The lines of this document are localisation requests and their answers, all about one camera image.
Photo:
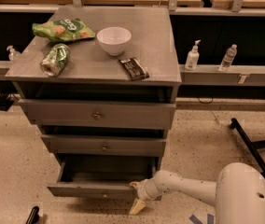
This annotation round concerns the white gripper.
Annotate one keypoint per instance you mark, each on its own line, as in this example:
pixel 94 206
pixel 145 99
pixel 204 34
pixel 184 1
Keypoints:
pixel 146 190

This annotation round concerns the grey bottom drawer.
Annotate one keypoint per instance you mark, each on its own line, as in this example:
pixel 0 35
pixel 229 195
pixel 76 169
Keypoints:
pixel 101 176

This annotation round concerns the grey drawer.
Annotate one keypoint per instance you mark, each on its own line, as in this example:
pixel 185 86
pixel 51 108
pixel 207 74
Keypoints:
pixel 99 114
pixel 101 176
pixel 117 146

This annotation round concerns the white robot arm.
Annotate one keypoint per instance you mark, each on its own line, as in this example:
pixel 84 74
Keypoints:
pixel 238 194

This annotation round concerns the grey middle drawer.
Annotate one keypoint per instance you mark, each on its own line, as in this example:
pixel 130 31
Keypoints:
pixel 117 146

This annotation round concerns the grey drawer cabinet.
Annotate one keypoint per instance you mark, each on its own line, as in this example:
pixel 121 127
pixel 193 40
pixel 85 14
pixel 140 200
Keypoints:
pixel 93 75

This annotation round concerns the grey top drawer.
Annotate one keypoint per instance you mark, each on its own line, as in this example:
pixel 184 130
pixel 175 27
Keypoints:
pixel 99 114

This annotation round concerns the black object on floor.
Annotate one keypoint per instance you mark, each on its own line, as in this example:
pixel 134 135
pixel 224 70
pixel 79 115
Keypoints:
pixel 33 216

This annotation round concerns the black stand base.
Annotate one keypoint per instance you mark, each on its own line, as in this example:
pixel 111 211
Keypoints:
pixel 253 146

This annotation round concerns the dark snack bar wrapper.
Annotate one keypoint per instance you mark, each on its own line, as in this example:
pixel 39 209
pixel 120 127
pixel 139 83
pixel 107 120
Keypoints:
pixel 134 69

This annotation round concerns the white pump sanitizer bottle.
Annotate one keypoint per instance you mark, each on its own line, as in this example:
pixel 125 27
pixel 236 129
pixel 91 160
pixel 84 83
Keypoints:
pixel 193 57

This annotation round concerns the green soda can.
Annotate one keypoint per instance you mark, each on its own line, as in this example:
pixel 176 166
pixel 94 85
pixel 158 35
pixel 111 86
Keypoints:
pixel 56 60

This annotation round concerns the white bowl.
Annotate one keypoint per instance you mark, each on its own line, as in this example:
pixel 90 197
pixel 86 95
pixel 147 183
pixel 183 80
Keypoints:
pixel 113 40

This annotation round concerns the black floor box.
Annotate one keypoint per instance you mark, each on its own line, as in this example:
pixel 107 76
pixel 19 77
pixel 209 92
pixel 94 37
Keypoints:
pixel 5 101

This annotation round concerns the clear water bottle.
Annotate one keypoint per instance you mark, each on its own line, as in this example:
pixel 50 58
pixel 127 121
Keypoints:
pixel 228 58

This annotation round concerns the green chip bag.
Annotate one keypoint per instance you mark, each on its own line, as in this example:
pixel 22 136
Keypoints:
pixel 63 30

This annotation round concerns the small clear pump bottle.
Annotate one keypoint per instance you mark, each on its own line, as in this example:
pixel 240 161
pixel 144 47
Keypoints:
pixel 13 54

